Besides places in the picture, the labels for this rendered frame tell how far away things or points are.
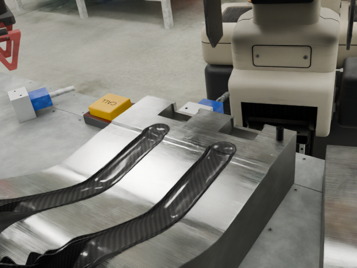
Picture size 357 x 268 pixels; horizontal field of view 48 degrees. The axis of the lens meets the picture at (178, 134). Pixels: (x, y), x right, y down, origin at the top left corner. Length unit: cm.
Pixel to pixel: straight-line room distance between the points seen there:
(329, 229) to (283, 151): 14
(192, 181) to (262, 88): 43
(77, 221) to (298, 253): 26
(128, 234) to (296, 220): 24
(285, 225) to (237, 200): 11
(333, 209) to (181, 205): 17
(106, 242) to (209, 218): 11
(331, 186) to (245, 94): 42
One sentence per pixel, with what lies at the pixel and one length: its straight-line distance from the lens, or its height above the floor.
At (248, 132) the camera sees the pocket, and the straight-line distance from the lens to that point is 58.
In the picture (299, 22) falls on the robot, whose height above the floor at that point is 91.
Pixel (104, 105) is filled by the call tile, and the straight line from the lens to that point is 79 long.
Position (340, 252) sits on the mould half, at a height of 90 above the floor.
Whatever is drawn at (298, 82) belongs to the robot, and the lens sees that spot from 88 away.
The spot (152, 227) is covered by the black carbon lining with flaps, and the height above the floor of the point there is 89.
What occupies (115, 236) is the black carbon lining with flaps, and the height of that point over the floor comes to 91.
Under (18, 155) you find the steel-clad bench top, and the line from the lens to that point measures 79.
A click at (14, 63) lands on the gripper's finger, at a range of 83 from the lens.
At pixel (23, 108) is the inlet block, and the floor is 83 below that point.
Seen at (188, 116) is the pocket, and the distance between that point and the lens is 63.
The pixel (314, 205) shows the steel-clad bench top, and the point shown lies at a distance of 58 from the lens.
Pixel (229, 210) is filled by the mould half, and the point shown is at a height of 88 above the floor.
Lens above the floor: 120
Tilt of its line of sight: 33 degrees down
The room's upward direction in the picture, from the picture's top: 8 degrees counter-clockwise
